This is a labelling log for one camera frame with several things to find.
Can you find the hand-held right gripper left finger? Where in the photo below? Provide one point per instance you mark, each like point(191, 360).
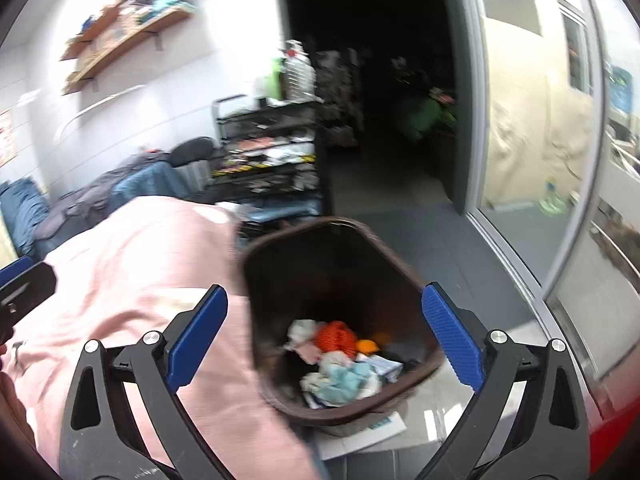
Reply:
point(197, 340)

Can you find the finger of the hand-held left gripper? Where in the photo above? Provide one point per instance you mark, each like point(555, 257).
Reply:
point(15, 269)
point(30, 290)

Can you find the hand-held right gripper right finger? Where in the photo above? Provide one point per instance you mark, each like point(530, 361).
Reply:
point(452, 337)

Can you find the white blue packet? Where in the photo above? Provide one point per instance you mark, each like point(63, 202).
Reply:
point(385, 365)

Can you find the orange peel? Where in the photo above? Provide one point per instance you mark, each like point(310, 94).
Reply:
point(366, 346)

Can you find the cream tissue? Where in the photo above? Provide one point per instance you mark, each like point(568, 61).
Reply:
point(302, 332)

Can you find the teal tissue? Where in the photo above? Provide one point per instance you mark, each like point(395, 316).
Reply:
point(345, 380)

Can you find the orange foam fruit net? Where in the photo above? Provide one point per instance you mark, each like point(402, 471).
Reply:
point(332, 337)

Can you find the brown trash bin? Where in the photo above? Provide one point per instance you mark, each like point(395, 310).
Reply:
point(325, 270)

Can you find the blue bedding heap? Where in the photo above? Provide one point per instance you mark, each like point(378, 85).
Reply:
point(22, 210)

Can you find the pink polka dot blanket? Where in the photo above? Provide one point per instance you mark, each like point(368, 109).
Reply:
point(125, 270)

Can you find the grey blanket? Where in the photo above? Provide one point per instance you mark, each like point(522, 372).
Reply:
point(85, 200)

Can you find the white printed paper sheet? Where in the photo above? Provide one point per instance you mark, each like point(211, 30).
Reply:
point(360, 440)

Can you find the blue plastic bag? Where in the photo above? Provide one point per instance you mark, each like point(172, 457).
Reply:
point(285, 207)

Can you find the green plastic bottle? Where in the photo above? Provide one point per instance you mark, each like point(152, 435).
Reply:
point(552, 200)

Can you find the metal railing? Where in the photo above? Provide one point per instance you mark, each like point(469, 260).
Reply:
point(615, 255)

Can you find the red glossy object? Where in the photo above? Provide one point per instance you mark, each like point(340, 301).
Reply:
point(617, 425)

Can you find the black chair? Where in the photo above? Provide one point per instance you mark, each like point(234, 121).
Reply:
point(192, 150)

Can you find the pile of cosmetic packets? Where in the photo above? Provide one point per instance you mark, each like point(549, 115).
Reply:
point(265, 152)

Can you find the potted plant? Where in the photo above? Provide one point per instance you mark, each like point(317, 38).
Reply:
point(422, 115)

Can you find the glass sliding door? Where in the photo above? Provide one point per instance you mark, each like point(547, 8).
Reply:
point(592, 160)

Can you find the black mesh trolley cart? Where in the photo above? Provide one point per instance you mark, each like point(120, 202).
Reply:
point(270, 125)

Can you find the green pump bottle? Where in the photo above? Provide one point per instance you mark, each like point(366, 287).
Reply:
point(276, 82)

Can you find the clear ribbed pump bottle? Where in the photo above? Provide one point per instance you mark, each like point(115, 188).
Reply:
point(299, 77)

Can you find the white framed window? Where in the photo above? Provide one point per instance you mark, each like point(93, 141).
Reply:
point(577, 50)

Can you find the wall poster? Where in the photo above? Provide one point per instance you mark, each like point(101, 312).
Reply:
point(5, 140)

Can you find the dark grey door frame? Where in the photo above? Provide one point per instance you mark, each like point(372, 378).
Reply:
point(470, 110)

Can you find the wooden wall shelf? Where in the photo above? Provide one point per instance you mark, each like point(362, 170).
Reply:
point(100, 30)
point(115, 55)

